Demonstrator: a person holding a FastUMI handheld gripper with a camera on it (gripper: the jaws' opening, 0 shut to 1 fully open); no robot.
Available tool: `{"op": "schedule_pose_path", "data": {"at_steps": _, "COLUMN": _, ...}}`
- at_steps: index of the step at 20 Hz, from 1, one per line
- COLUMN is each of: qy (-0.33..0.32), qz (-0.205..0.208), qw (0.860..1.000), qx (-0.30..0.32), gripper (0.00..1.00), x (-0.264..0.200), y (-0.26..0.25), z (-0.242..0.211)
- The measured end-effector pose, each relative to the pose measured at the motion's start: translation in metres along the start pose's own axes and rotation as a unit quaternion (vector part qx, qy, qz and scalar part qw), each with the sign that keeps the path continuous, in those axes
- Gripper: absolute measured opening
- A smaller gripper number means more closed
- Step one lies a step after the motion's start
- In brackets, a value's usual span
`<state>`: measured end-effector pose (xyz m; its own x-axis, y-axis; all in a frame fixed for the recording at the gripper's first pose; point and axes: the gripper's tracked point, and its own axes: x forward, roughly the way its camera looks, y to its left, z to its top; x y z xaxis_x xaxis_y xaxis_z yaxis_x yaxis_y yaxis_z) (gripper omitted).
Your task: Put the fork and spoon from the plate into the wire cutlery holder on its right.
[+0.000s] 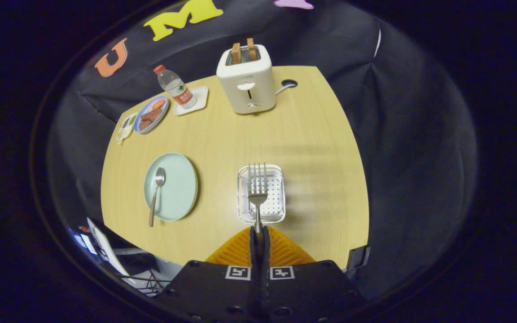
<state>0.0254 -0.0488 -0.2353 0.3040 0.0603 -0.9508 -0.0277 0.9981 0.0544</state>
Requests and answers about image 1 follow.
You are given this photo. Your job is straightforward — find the light green plate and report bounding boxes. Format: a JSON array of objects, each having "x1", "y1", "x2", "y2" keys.
[{"x1": 144, "y1": 152, "x2": 199, "y2": 222}]

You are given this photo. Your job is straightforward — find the white board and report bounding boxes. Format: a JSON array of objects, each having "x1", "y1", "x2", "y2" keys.
[{"x1": 86, "y1": 218, "x2": 138, "y2": 288}]

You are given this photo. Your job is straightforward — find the metal fork wooden handle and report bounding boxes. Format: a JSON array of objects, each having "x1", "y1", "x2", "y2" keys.
[{"x1": 247, "y1": 162, "x2": 268, "y2": 234}]

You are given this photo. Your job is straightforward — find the white sauce packet tray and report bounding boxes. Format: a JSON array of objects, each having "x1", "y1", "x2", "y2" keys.
[{"x1": 116, "y1": 113, "x2": 138, "y2": 145}]

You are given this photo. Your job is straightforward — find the clear water bottle red label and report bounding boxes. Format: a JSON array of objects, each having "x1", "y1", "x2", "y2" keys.
[{"x1": 153, "y1": 65, "x2": 197, "y2": 110}]

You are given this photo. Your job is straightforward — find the white square coaster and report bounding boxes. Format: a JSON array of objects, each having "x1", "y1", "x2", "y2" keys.
[{"x1": 173, "y1": 86, "x2": 209, "y2": 116}]

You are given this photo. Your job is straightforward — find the black bracket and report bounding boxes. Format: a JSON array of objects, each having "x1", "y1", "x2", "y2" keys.
[{"x1": 346, "y1": 245, "x2": 371, "y2": 272}]

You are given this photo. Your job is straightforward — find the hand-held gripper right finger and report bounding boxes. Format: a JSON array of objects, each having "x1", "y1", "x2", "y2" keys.
[{"x1": 261, "y1": 226, "x2": 369, "y2": 323}]

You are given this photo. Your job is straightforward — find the brown meat pieces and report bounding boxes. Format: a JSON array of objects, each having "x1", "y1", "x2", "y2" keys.
[{"x1": 138, "y1": 107, "x2": 163, "y2": 131}]

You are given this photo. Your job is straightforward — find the metal wire basket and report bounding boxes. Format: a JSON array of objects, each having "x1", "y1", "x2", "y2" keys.
[{"x1": 237, "y1": 164, "x2": 286, "y2": 224}]

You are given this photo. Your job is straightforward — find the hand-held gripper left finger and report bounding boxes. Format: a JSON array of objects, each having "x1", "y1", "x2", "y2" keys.
[{"x1": 153, "y1": 226, "x2": 261, "y2": 323}]

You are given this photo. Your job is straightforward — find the metal spoon wooden handle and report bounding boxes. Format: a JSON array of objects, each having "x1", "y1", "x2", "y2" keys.
[{"x1": 148, "y1": 167, "x2": 166, "y2": 227}]

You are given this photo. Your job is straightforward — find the white toaster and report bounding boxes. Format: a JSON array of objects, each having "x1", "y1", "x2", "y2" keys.
[{"x1": 216, "y1": 44, "x2": 277, "y2": 114}]

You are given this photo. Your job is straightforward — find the blue oval plate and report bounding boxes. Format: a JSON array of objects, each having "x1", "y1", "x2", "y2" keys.
[{"x1": 133, "y1": 96, "x2": 169, "y2": 134}]

